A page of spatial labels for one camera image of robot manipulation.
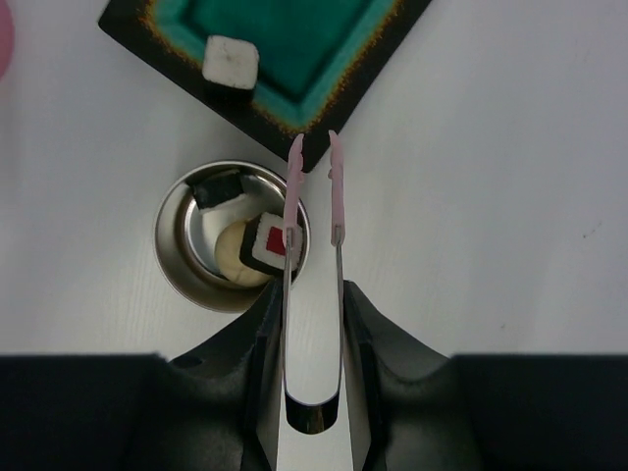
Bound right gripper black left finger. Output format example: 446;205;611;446
1;282;283;470

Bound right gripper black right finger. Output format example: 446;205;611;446
344;282;627;470

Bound pink metal tongs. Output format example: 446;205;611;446
281;131;345;435

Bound round cream steamed bun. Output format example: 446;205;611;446
214;221;271;288

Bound round steel lunch box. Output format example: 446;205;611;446
153;160;286;313

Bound white sushi red centre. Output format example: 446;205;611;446
239;212;286;277

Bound black seaweed sushi piece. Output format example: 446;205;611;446
190;170;245;213

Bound pink lunch box lid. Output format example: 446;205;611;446
0;0;15;78

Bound white sushi dark centre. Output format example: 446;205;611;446
201;35;260;95

